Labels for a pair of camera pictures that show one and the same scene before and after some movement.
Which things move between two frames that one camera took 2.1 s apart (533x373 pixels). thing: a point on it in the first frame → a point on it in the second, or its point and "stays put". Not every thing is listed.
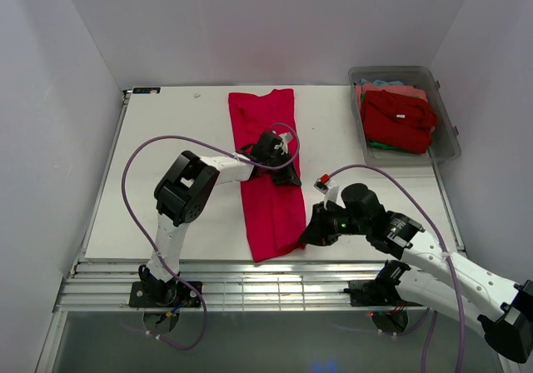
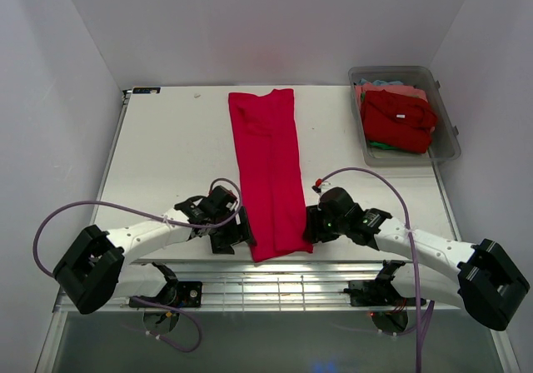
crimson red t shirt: [274, 213] stays put
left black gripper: [288, 176] → [239, 232]
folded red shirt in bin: [398, 120] stays put
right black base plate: [371, 293] stays put
